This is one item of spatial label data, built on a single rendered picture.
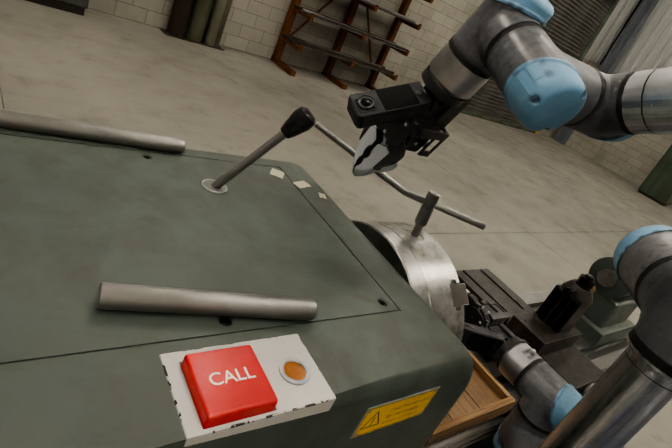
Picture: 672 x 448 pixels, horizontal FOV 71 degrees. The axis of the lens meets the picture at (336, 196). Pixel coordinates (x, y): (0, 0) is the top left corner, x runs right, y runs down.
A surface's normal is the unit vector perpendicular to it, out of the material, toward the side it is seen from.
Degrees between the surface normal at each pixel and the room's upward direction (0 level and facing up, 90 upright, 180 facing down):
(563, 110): 111
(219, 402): 0
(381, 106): 36
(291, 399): 0
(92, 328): 0
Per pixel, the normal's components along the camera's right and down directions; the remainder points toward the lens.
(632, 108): -0.87, 0.22
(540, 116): 0.18, 0.79
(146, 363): 0.39, -0.84
